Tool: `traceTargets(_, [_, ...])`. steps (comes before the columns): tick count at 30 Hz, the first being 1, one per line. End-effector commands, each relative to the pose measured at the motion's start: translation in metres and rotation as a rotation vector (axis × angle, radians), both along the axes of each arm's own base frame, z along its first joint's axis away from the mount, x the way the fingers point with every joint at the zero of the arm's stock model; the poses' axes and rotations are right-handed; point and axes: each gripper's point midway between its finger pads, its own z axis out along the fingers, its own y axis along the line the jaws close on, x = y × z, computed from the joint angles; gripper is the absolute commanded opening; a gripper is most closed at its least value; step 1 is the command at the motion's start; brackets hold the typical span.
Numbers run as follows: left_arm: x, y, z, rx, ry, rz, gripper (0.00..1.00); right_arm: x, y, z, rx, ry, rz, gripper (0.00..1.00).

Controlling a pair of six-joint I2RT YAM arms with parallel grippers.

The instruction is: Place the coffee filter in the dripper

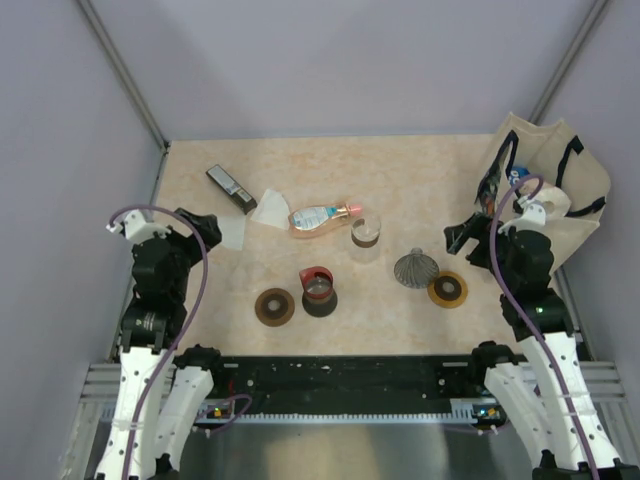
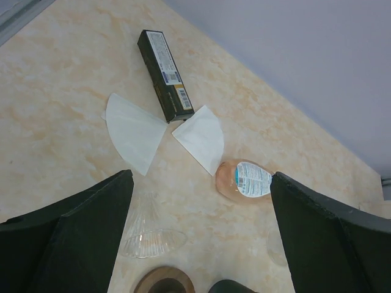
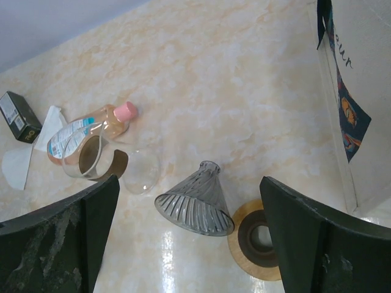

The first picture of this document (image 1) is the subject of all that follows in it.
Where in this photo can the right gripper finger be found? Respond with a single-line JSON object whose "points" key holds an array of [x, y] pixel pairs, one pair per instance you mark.
{"points": [[481, 221], [456, 236]]}

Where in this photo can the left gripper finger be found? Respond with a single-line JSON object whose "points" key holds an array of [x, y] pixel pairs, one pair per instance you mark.
{"points": [[187, 216], [209, 230]]}

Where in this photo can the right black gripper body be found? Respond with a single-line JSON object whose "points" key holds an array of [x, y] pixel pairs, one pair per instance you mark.
{"points": [[480, 255]]}

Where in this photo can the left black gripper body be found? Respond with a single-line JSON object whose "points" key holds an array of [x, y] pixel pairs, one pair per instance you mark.
{"points": [[188, 251]]}

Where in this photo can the clear ribbed glass dripper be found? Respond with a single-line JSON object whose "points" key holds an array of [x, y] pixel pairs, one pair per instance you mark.
{"points": [[416, 270]]}

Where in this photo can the white coffee filter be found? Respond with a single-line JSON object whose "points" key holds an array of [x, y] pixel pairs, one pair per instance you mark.
{"points": [[272, 210], [233, 231]]}

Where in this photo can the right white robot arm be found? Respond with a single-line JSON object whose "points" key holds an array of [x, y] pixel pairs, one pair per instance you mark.
{"points": [[556, 419]]}

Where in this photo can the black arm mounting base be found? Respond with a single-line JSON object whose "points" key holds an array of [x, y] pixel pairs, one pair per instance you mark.
{"points": [[352, 385]]}

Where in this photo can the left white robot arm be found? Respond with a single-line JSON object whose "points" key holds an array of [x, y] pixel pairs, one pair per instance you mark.
{"points": [[160, 391]]}

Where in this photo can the white flat coffee filter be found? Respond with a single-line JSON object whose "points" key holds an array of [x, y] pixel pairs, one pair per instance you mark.
{"points": [[233, 231]]}

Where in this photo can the black toothpaste box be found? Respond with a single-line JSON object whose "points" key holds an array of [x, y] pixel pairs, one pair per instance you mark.
{"points": [[232, 189]]}

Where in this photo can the white paper roll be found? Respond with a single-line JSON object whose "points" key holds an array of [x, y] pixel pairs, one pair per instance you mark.
{"points": [[555, 202]]}

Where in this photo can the blue snack package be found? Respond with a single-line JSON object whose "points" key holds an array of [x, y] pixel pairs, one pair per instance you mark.
{"points": [[516, 173]]}

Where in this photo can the clear glass carafe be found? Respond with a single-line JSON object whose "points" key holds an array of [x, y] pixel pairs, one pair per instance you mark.
{"points": [[364, 246]]}

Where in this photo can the pink liquid bottle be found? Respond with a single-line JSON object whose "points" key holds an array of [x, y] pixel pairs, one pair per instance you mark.
{"points": [[314, 221]]}

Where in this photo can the beige canvas tote bag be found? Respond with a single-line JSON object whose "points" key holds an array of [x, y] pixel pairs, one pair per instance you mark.
{"points": [[560, 155]]}

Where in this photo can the red rimmed glass carafe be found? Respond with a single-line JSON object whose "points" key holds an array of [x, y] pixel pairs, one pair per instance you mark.
{"points": [[319, 298]]}

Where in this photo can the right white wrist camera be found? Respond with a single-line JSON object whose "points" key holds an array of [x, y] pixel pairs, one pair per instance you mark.
{"points": [[533, 218]]}

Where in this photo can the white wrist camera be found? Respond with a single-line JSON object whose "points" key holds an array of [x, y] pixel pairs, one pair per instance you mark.
{"points": [[137, 229], [533, 218]]}

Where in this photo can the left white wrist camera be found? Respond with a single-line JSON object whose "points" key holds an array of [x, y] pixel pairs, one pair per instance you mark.
{"points": [[137, 229]]}

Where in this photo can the white slotted cable duct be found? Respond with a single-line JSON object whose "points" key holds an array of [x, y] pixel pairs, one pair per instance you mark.
{"points": [[458, 412]]}

